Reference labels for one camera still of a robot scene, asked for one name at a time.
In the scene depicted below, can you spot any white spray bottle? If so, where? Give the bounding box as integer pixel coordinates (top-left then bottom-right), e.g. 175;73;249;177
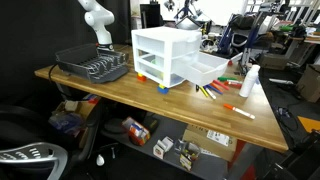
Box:
239;65;260;98

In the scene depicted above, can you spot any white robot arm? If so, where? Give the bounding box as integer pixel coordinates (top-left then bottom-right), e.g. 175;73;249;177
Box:
78;0;115;51

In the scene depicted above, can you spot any blue yellow lego block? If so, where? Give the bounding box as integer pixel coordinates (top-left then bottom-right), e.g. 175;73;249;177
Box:
157;85;169;94

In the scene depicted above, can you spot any red lego block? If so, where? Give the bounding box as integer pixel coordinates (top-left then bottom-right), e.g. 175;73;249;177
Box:
137;73;147;82

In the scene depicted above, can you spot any yellow marker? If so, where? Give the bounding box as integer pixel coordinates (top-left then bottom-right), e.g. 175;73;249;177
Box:
199;86;209;97

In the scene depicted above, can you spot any white plastic drawer unit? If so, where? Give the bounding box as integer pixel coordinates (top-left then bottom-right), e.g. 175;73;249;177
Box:
131;26;201;88

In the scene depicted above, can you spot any open translucent drawer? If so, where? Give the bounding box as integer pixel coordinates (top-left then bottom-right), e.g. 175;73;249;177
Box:
172;52;228;86

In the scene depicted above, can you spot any blue white marker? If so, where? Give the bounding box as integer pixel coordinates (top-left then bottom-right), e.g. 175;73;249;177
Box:
205;87;217;100

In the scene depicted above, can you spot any colourful snack box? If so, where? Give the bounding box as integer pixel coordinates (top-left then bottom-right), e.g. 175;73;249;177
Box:
122;117;151;146

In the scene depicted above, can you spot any pink red marker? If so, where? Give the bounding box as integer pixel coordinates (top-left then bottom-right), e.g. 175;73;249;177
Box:
212;80;230;90

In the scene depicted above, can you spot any green marker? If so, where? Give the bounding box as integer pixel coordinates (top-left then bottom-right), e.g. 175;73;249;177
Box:
217;77;237;82

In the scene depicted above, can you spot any dark grey dish rack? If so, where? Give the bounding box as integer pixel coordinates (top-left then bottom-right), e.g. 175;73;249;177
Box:
55;44;129;83

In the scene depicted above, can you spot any cardboard box under table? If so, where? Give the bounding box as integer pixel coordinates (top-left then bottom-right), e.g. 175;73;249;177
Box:
183;125;237;161

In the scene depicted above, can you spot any red white marker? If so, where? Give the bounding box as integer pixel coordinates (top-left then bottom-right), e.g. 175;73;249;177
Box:
224;81;242;89

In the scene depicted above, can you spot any orange marker white barrel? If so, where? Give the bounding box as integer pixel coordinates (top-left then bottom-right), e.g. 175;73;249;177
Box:
223;104;255;119

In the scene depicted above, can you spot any black office chair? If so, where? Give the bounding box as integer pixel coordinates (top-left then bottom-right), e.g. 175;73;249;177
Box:
0;103;104;180

